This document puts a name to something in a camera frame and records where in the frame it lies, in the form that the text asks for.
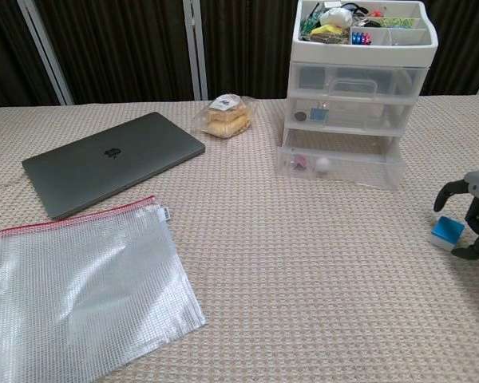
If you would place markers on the blue white eraser block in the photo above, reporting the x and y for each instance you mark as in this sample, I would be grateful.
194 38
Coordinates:
446 231

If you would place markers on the small white ball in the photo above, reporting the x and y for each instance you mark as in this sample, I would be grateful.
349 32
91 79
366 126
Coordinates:
323 166

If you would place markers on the small pink item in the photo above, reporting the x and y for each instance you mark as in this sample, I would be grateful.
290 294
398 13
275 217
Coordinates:
301 163

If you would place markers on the blue binder clip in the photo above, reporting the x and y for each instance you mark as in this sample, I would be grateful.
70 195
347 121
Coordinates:
319 113

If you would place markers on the beige woven tablecloth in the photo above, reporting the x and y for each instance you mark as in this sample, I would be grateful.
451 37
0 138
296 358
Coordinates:
263 259

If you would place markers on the dark round disc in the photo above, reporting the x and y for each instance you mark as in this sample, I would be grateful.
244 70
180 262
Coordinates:
301 116

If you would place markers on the green patterned packet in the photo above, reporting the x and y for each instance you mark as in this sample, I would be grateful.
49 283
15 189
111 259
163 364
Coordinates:
399 22

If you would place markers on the small blue clips cluster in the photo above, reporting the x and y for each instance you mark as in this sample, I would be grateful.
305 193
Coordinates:
361 38

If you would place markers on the small red packet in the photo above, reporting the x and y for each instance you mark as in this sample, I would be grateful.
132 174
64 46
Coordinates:
375 14

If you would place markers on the brown snack packet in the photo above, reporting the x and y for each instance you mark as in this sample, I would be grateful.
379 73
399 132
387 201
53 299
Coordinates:
328 37

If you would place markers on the small yellow item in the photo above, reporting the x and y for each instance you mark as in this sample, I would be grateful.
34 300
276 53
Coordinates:
327 30

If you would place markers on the white crumpled wad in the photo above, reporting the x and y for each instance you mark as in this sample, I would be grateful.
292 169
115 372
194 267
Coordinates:
336 16

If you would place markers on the small green packet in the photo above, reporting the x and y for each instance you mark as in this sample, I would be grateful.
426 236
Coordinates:
308 26

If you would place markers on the small white card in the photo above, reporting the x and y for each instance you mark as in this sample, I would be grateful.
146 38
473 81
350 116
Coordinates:
331 5

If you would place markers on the bagged bread in clear wrapper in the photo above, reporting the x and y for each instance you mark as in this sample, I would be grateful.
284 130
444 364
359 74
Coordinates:
225 117

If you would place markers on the grey closed laptop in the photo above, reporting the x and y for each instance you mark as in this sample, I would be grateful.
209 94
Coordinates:
108 163

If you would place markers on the clear mesh pouch red zipper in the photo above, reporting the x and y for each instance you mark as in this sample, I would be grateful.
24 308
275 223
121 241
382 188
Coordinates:
76 291

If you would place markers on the white drawer organizer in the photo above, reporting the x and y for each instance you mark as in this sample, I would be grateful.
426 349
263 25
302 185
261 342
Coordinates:
363 54

